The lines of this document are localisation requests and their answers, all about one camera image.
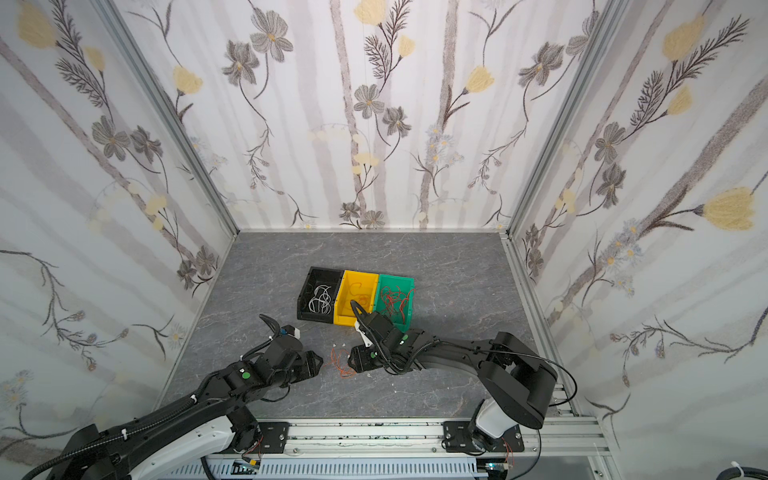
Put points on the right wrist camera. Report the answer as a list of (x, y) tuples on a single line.
[(360, 330)]

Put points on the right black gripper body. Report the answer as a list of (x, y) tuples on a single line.
[(372, 323)]

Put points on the green plastic bin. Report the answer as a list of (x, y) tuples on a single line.
[(394, 300)]

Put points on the black plastic bin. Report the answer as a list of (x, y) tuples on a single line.
[(317, 296)]

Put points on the yellow plastic bin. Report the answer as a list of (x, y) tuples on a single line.
[(360, 287)]

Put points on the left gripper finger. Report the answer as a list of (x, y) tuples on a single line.
[(313, 358), (313, 369)]

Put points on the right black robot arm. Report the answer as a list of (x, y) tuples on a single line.
[(519, 382)]

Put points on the white slotted cable duct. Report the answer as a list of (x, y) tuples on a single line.
[(350, 468)]

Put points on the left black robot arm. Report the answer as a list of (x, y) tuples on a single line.
[(213, 418)]

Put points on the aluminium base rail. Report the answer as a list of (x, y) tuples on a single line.
[(421, 437)]

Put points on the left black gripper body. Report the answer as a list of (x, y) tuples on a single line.
[(282, 336)]

